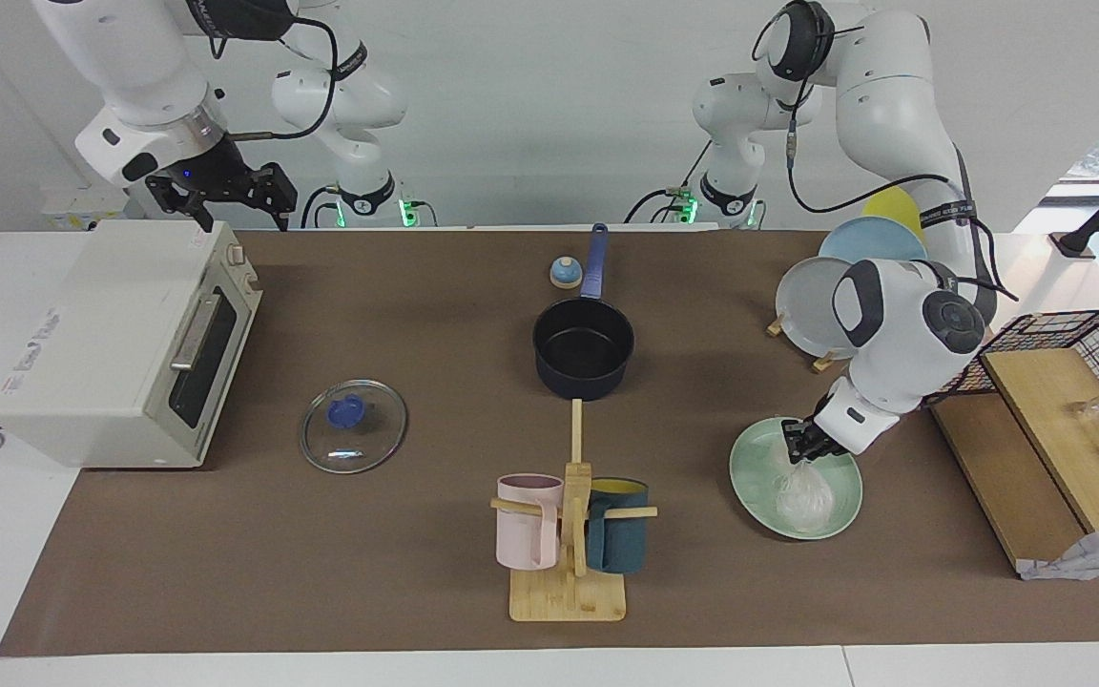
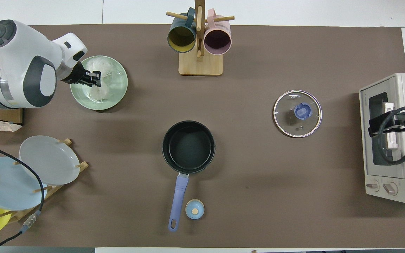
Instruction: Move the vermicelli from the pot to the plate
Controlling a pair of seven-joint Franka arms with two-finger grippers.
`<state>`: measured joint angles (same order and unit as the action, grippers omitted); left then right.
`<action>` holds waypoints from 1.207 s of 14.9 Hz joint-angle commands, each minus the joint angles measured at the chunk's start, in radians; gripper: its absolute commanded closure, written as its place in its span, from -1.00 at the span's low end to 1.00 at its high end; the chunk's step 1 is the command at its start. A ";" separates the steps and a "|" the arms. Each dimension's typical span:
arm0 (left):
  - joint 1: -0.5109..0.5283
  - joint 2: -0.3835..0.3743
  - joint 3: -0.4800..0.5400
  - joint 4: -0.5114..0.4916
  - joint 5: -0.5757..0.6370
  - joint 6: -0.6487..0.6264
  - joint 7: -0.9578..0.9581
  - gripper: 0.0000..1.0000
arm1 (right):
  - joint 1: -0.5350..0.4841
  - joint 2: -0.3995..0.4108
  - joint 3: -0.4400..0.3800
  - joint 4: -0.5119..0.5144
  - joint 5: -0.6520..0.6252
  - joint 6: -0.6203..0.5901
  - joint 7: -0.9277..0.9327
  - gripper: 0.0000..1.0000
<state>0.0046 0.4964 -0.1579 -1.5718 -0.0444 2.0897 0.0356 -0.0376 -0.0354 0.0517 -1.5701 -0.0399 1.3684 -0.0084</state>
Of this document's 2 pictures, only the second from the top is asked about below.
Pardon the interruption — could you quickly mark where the brown table mat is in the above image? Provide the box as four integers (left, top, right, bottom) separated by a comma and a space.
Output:
0, 24, 405, 248

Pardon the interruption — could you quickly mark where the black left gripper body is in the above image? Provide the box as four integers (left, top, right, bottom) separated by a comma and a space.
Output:
61, 61, 91, 87

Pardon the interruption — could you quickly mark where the small blue round cap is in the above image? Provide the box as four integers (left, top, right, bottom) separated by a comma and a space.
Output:
185, 199, 205, 220

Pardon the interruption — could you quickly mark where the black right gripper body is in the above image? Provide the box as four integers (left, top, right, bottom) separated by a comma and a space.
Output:
387, 108, 405, 136

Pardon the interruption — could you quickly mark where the wooden mug tree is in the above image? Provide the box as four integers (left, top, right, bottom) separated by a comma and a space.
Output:
166, 0, 235, 76

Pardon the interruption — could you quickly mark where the light blue plate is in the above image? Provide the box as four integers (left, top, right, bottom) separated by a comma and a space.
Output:
0, 156, 48, 211

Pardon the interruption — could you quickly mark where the light green plate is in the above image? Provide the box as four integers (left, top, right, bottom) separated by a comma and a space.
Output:
70, 56, 128, 111

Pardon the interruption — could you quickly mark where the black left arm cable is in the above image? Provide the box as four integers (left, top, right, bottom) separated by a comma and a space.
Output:
0, 142, 45, 253

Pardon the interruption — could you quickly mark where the glass lid with blue knob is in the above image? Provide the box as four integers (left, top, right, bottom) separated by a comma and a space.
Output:
273, 90, 323, 138

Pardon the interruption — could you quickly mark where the brown cork board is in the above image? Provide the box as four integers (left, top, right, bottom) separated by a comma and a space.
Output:
0, 108, 24, 124

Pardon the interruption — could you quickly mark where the white vermicelli bundle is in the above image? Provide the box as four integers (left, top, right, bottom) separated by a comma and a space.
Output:
82, 58, 116, 103

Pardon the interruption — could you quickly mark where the dark pot with blue handle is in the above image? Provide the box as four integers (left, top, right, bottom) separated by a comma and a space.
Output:
162, 120, 216, 232

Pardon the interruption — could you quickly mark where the pink mug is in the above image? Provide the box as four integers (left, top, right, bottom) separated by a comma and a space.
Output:
204, 9, 232, 56

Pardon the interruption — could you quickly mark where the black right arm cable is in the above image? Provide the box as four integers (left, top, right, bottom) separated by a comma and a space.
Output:
378, 104, 405, 166

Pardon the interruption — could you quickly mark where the grey plate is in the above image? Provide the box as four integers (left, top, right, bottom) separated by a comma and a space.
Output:
19, 136, 81, 186

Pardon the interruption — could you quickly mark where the dark teal mug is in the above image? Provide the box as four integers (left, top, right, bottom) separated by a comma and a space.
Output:
167, 8, 197, 53

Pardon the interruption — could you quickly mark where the wooden plate rack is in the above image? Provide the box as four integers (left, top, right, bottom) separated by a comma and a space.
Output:
0, 138, 89, 224

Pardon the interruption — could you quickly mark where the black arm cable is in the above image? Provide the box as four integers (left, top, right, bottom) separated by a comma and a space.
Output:
378, 104, 405, 166
0, 142, 45, 253

